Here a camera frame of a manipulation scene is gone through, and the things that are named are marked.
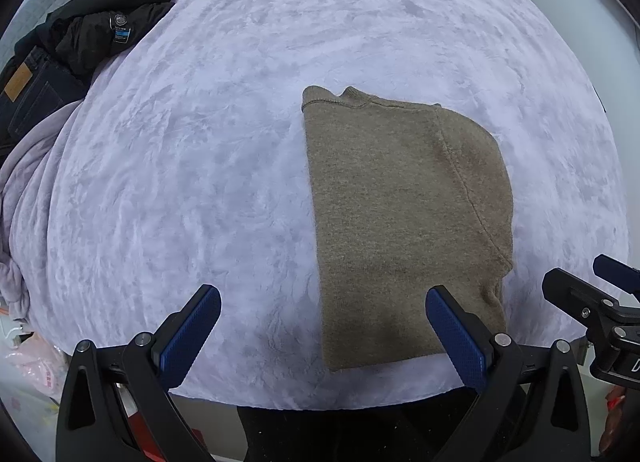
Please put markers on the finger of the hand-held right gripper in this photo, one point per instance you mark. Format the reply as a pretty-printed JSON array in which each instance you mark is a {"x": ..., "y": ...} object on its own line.
[
  {"x": 620, "y": 272},
  {"x": 575, "y": 292}
]

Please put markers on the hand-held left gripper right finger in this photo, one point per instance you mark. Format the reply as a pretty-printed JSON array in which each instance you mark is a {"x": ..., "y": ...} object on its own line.
[{"x": 457, "y": 342}]

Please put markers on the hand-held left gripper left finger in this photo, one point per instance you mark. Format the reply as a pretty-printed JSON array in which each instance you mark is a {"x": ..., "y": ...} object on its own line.
[{"x": 190, "y": 337}]

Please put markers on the brown knit sweater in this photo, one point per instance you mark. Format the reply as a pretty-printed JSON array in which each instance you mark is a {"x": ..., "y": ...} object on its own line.
[{"x": 400, "y": 217}]

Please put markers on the person's right hand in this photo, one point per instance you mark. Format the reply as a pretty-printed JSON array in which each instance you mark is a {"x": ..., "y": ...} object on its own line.
[{"x": 614, "y": 429}]

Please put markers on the pink plastic bag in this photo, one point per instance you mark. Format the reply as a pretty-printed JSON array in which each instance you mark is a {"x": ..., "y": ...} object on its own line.
[{"x": 35, "y": 362}]

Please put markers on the lavender fleece blanket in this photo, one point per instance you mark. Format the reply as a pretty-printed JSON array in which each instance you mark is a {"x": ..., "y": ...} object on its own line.
[{"x": 200, "y": 142}]

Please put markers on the mauve bunched blanket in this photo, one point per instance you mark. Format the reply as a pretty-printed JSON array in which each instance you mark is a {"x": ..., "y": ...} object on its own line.
[{"x": 25, "y": 182}]

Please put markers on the dark blue jeans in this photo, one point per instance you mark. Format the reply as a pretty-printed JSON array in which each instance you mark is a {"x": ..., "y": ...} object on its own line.
[{"x": 35, "y": 102}]

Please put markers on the black jacket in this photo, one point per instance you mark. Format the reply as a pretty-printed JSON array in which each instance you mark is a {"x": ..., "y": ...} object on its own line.
[{"x": 100, "y": 17}]

